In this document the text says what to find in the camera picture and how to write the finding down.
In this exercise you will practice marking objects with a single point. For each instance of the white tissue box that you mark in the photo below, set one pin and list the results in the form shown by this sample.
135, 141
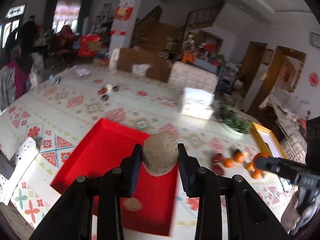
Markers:
197, 103

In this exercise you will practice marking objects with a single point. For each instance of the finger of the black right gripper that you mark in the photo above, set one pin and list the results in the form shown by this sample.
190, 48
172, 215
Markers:
297, 173

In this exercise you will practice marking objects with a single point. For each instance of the green leafy vegetables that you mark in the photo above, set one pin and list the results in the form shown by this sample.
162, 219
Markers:
227, 114

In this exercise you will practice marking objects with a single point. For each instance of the white power strip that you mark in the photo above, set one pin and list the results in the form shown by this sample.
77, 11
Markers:
13, 169

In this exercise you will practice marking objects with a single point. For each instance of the white plate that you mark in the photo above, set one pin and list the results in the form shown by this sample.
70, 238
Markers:
237, 127

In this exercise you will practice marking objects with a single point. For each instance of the red tray box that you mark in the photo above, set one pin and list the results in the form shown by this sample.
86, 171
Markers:
102, 149

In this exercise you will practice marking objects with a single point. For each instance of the orange tangerine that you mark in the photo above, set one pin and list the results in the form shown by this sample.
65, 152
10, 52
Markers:
239, 157
257, 156
228, 163

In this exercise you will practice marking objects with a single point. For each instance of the patterned tablecloth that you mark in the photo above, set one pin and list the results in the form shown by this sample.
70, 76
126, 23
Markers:
59, 115

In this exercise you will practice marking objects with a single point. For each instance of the yellow cardboard box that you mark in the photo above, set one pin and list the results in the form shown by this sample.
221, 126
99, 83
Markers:
267, 141

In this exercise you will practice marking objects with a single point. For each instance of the orange tangerine under gripper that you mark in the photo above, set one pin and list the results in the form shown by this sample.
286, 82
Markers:
257, 156

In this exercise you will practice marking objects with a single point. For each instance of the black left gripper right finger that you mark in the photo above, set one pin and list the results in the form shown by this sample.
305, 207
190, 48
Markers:
200, 182

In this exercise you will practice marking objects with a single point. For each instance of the beige sugarcane chunk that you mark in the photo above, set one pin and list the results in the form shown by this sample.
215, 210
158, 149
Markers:
160, 154

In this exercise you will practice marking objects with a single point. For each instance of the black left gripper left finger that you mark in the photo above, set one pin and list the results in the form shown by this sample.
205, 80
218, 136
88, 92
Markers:
119, 182

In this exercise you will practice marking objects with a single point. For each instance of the white patterned chair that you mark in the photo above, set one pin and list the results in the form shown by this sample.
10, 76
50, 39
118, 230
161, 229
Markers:
186, 75

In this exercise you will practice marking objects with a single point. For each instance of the right hand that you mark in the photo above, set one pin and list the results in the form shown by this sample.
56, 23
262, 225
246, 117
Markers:
291, 217

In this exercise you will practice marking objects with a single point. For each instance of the dark red jujube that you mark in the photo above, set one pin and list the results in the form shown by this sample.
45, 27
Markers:
217, 158

